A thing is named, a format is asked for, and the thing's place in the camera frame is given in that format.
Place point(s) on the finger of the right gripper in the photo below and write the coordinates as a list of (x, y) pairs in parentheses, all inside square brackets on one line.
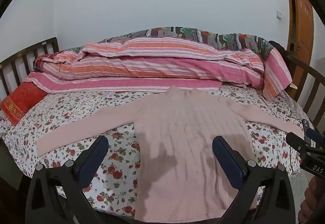
[(311, 134), (296, 142)]

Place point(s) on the pink knitted sweater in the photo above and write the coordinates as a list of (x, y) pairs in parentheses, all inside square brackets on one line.
[(180, 179)]

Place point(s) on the white wall switch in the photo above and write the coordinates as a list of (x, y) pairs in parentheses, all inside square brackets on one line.
[(278, 15)]

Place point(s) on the brown wooden door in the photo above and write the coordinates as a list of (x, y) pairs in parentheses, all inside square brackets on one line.
[(301, 30)]

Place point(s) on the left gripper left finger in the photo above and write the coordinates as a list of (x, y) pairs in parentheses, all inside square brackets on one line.
[(43, 203)]

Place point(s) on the floral patchwork blanket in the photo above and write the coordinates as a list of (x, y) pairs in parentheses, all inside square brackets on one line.
[(203, 36)]

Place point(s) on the dark wooden headboard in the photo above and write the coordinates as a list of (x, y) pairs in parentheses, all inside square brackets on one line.
[(16, 67)]

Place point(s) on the right hand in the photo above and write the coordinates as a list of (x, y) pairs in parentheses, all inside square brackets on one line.
[(308, 206)]

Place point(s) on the pink orange striped quilt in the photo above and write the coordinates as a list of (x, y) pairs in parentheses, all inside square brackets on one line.
[(154, 64)]

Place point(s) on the red pillow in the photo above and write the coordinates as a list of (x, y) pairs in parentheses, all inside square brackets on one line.
[(21, 100)]

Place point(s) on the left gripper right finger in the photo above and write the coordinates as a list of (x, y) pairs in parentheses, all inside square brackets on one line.
[(264, 194)]

